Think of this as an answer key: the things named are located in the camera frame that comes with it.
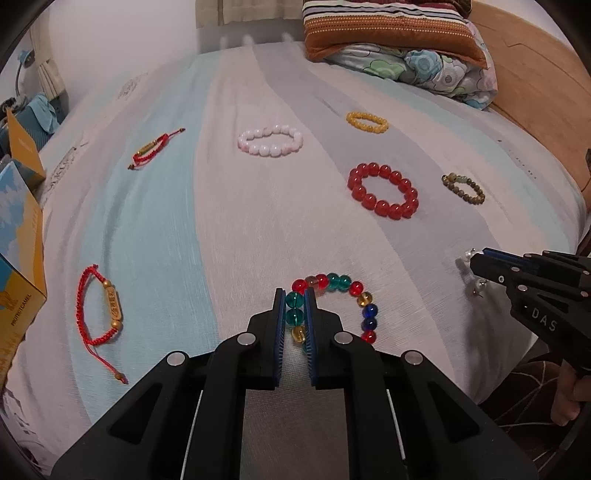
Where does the striped orange brown pillow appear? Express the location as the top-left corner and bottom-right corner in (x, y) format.
(301, 1), (487, 68)

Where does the person right hand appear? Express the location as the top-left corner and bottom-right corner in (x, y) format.
(551, 361), (591, 426)

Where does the red cord gold-bead bracelet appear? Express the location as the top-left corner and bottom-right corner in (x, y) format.
(126, 127), (187, 171)

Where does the red woven gold-charm bracelet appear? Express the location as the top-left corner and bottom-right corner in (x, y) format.
(74, 263), (130, 385)

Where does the large red bead bracelet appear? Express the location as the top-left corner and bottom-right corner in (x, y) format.
(346, 161), (421, 221)

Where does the wooden headboard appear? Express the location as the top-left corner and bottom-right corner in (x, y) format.
(470, 1), (590, 196)

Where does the pink white bead bracelet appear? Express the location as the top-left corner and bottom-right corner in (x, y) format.
(236, 123), (305, 158)

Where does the striped pastel bed sheet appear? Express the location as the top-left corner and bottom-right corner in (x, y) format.
(2, 43), (587, 472)

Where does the blue yellow cardboard box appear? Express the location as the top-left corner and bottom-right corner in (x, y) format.
(0, 162), (47, 381)

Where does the yellow bead bracelet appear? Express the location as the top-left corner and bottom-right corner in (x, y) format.
(345, 110), (391, 135)

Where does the brown wooden bead bracelet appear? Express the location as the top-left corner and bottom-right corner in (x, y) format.
(441, 172), (487, 206)

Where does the floral folded quilt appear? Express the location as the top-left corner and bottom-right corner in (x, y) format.
(327, 23), (498, 110)

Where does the beige curtain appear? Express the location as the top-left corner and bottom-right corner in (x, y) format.
(195, 0), (304, 28)

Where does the multicolour glass bead bracelet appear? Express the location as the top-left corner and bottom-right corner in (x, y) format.
(284, 271), (380, 357)

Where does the yellow open box flap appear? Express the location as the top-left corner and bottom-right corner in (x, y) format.
(7, 110), (46, 191)

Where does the teal bedside basket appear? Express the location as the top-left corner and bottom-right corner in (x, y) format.
(1, 93), (67, 156)

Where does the blue desk lamp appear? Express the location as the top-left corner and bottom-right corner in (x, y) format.
(15, 49), (39, 104)

